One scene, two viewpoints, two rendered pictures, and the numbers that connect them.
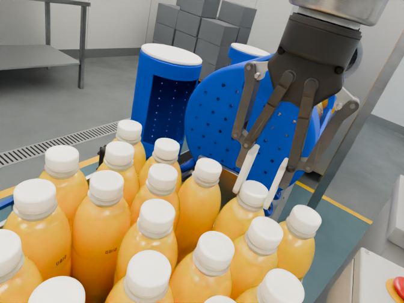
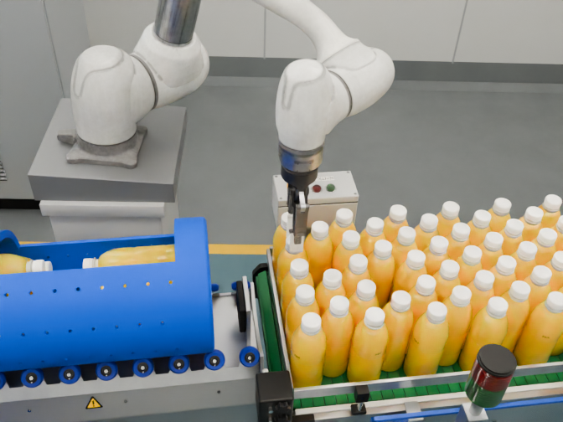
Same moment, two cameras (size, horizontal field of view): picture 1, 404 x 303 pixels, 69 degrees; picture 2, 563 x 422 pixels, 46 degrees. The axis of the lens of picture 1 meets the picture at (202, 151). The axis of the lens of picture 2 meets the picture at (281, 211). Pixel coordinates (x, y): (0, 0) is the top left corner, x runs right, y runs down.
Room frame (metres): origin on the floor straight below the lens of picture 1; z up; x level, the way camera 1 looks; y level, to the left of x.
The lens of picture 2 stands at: (0.89, 0.81, 2.15)
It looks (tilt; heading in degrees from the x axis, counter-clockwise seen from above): 42 degrees down; 240
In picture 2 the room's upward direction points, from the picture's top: 3 degrees clockwise
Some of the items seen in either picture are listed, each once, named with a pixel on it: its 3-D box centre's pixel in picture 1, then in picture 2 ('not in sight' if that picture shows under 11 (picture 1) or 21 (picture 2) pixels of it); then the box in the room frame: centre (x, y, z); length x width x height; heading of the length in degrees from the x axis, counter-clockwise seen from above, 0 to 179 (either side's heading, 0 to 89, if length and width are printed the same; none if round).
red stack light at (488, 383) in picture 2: not in sight; (493, 368); (0.25, 0.42, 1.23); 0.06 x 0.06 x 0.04
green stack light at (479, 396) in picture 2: not in sight; (486, 383); (0.25, 0.42, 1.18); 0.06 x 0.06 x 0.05
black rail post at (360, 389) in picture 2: not in sight; (360, 399); (0.35, 0.24, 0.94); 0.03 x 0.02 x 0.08; 160
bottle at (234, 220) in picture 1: (231, 244); (291, 275); (0.34, -0.09, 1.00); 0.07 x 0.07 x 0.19
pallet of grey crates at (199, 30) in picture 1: (200, 38); not in sight; (4.70, 0.50, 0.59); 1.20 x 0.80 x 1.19; 63
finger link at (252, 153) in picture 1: (245, 169); (296, 240); (0.35, -0.07, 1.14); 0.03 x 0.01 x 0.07; 160
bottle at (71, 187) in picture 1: (61, 219); (368, 348); (0.30, 0.17, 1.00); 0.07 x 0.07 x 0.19
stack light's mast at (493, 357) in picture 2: not in sight; (485, 386); (0.25, 0.42, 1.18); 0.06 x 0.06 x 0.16
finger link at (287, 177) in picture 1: (296, 174); not in sight; (0.33, -0.12, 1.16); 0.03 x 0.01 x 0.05; 70
